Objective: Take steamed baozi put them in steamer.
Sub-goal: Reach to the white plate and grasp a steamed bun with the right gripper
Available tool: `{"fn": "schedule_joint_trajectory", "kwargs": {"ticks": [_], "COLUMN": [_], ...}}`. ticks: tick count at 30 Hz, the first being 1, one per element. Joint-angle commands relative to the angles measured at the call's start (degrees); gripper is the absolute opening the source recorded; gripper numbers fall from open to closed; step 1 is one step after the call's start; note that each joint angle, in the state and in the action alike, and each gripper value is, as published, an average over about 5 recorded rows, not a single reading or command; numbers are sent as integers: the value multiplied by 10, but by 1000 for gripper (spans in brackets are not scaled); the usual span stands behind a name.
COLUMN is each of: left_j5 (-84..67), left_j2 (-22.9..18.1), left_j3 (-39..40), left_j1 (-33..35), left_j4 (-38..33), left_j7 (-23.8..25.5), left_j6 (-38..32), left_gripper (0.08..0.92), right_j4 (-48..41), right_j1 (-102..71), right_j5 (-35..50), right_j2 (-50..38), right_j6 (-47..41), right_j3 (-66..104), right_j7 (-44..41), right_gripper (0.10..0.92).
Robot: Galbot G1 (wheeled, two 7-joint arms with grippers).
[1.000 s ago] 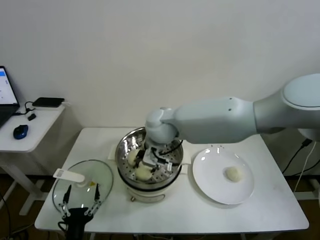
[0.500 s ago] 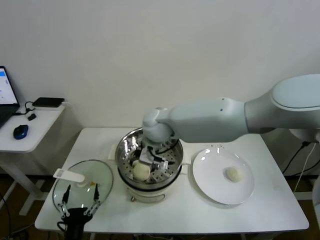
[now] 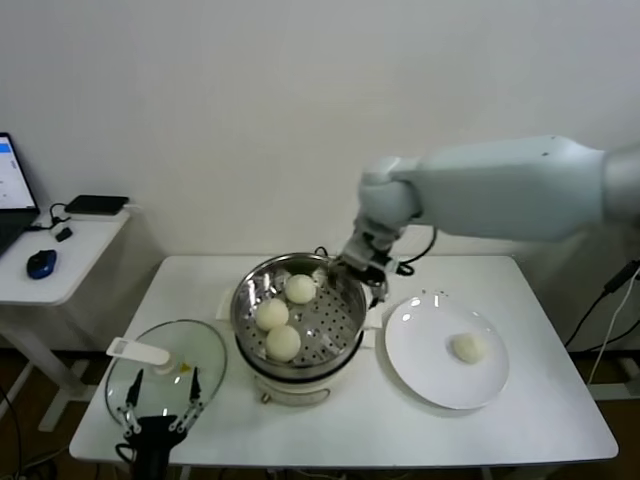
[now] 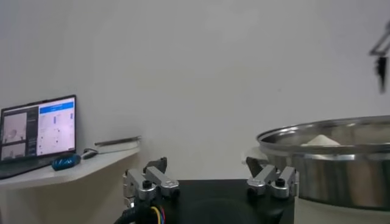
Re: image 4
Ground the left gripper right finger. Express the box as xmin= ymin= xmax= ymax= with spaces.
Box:
xmin=245 ymin=156 xmax=298 ymax=200

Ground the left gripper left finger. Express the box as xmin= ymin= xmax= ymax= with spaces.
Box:
xmin=122 ymin=156 xmax=180 ymax=201

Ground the stainless steel steamer basket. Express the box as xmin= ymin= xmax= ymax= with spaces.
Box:
xmin=256 ymin=115 xmax=390 ymax=211

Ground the white rounded side desk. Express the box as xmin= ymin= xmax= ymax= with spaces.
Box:
xmin=0 ymin=142 xmax=143 ymax=224

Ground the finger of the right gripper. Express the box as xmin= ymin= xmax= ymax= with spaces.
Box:
xmin=368 ymin=19 xmax=390 ymax=94

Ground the white steamed baozi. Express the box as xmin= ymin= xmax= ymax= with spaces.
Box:
xmin=301 ymin=135 xmax=341 ymax=147

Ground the flat black box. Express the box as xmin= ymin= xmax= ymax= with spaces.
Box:
xmin=94 ymin=136 xmax=143 ymax=147

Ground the left gripper cable bundle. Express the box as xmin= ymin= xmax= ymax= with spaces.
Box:
xmin=114 ymin=202 xmax=167 ymax=224

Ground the black laptop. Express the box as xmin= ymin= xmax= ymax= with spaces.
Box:
xmin=0 ymin=94 xmax=77 ymax=180

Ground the blue computer mouse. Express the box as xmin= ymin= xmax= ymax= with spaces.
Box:
xmin=51 ymin=153 xmax=82 ymax=171

